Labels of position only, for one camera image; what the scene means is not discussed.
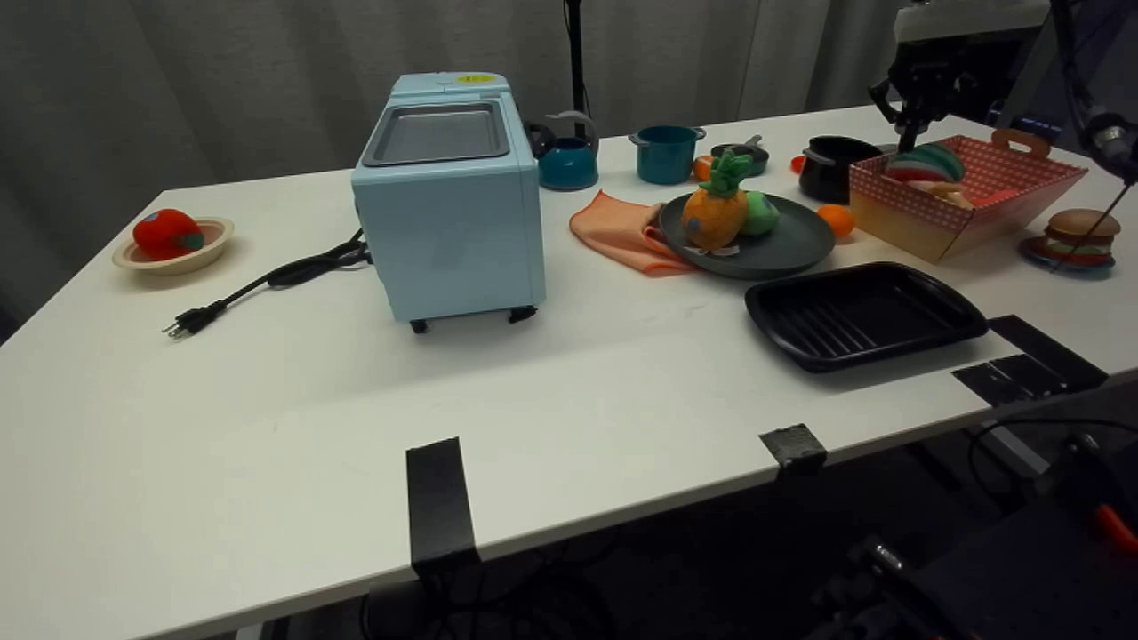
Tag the black equipment frame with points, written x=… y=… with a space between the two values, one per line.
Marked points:
x=1006 y=571

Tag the orange fruit plush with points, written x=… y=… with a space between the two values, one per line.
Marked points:
x=702 y=167
x=838 y=219

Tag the teal pan with grey lid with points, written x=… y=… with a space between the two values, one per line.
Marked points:
x=740 y=159

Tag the striped watermelon slice plush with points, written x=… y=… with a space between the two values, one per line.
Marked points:
x=928 y=164

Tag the green pear plush toy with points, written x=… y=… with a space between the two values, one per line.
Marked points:
x=762 y=215

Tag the beige bowl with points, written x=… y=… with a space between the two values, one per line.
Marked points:
x=179 y=262

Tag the orange cloth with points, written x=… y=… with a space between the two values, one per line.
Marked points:
x=618 y=231

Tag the red tomato plush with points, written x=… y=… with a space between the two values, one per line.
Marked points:
x=166 y=231

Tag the red checkered basket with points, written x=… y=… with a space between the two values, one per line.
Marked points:
x=1006 y=199

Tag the grey curtain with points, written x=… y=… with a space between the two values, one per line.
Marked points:
x=237 y=84

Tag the orange pineapple plush green leaves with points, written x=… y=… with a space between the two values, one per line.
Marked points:
x=712 y=215

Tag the grey plate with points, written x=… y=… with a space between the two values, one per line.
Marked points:
x=786 y=249

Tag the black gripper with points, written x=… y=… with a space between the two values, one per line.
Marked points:
x=947 y=84

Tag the black grill tray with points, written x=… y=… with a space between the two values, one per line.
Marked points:
x=866 y=313

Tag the teal toy kettle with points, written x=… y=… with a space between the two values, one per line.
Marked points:
x=568 y=160

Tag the yellow plush toy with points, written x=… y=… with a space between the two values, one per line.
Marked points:
x=947 y=197

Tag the black toy pot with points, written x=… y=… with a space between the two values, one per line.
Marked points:
x=831 y=167

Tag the light blue toy oven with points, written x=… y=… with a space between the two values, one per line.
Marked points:
x=449 y=225

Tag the teal toy pot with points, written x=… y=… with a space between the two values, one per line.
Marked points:
x=665 y=153

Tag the toy burger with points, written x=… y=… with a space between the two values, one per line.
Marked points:
x=1083 y=231

